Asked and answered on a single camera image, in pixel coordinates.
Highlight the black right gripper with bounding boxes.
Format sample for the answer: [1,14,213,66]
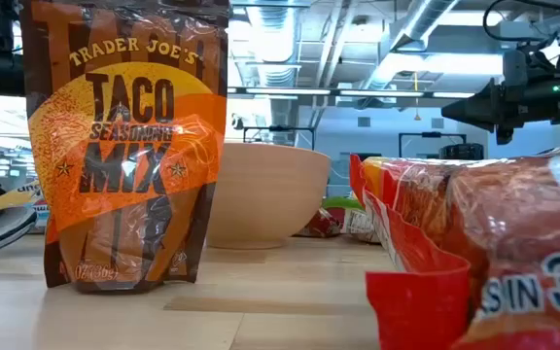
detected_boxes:
[441,69,560,146]

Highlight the green lime chili ramen packet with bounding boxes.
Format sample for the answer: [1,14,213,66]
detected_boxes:
[321,195,382,244]

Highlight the yellow hanging pendant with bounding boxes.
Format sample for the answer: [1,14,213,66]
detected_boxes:
[412,71,422,123]

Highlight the red orange ramen packet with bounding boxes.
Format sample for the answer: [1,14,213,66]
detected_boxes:
[349,140,560,350]

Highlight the ceiling light strip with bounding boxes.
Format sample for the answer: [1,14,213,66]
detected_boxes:
[226,86,478,101]

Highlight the dark red ramen packet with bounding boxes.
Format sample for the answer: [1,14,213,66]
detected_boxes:
[293,206,345,239]

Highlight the peach ceramic bowl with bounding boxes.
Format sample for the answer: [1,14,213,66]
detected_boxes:
[205,141,333,251]

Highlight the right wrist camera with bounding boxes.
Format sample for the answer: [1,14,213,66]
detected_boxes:
[502,48,530,83]

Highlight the silver ventilation duct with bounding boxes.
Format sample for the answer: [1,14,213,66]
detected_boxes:
[357,0,461,92]
[245,0,305,145]

